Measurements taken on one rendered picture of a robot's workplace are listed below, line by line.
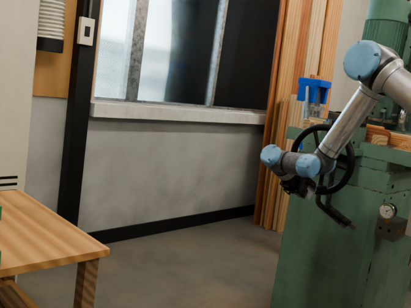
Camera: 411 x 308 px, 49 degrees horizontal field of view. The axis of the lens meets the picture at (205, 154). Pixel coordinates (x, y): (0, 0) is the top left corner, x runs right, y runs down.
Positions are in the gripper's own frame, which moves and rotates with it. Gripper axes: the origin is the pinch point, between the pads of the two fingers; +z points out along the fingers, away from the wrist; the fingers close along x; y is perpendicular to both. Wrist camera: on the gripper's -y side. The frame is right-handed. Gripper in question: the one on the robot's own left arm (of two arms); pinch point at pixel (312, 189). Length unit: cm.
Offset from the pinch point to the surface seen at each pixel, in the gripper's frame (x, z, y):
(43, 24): -105, -85, -20
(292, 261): -20, 40, 24
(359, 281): 13.4, 39.7, 22.2
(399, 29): 10, -1, -78
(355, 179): 5.5, 19.1, -14.6
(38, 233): -36, -77, 58
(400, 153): 22.8, 12.6, -27.0
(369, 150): 9.9, 12.8, -26.2
